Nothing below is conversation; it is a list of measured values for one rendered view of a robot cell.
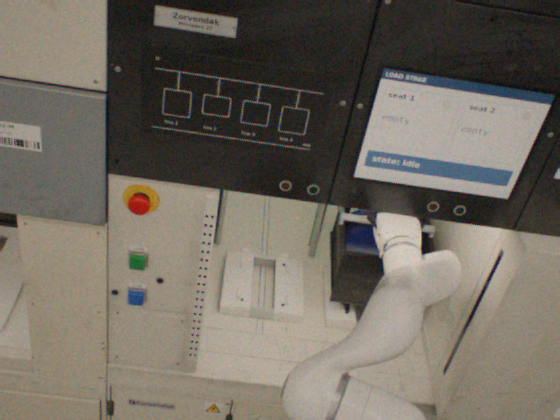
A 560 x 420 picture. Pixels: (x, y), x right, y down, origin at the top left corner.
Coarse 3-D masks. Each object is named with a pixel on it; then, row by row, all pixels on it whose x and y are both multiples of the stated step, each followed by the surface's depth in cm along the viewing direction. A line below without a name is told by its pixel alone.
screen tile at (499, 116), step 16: (464, 112) 109; (480, 112) 109; (496, 112) 109; (512, 112) 109; (496, 128) 110; (512, 128) 110; (528, 128) 110; (464, 144) 112; (480, 144) 112; (496, 144) 112; (512, 144) 112; (496, 160) 114; (512, 160) 114
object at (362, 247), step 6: (366, 228) 164; (372, 228) 164; (354, 234) 165; (360, 234) 165; (366, 234) 165; (372, 234) 165; (348, 240) 167; (354, 240) 167; (360, 240) 167; (366, 240) 167; (372, 240) 167; (348, 246) 168; (354, 246) 168; (360, 246) 168; (366, 246) 168; (372, 246) 168; (360, 252) 169; (366, 252) 169; (372, 252) 169; (378, 252) 169
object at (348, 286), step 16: (336, 224) 172; (336, 240) 170; (432, 240) 163; (336, 256) 166; (352, 256) 156; (368, 256) 156; (336, 272) 162; (352, 272) 160; (368, 272) 160; (336, 288) 164; (352, 288) 164; (368, 288) 163
